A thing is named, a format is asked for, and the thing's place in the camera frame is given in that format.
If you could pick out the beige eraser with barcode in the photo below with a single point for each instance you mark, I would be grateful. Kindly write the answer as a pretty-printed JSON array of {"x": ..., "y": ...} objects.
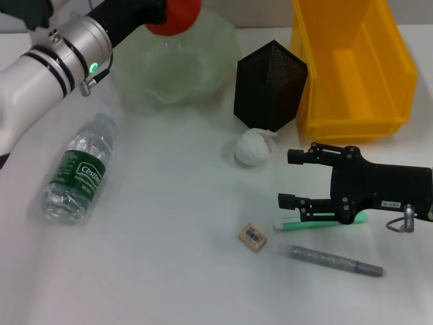
[{"x": 252, "y": 237}]

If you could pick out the clear green-label water bottle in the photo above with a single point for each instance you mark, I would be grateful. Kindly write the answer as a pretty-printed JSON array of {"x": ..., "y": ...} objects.
[{"x": 81, "y": 169}]

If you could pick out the white paper ball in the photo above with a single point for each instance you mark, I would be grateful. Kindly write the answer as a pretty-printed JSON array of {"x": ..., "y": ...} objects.
[{"x": 250, "y": 150}]

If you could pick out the yellow plastic bin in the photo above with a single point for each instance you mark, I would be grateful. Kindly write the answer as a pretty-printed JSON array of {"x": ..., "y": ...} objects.
[{"x": 358, "y": 78}]

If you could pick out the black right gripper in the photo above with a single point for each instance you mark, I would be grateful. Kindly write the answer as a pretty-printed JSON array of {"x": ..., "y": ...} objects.
[{"x": 372, "y": 193}]

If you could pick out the green white pen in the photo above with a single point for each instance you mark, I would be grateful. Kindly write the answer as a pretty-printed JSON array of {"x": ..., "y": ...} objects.
[{"x": 291, "y": 224}]

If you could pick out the grey marker pen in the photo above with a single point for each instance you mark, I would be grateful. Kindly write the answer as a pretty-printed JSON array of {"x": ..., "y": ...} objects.
[{"x": 324, "y": 259}]

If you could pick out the black mesh pen holder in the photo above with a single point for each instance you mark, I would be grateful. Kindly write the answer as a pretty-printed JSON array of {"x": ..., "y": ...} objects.
[{"x": 267, "y": 94}]

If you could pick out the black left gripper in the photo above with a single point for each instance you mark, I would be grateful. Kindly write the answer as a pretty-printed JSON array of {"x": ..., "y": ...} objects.
[{"x": 125, "y": 20}]

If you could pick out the translucent green fruit bowl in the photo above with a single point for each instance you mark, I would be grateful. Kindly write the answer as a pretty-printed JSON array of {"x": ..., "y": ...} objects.
[{"x": 176, "y": 71}]

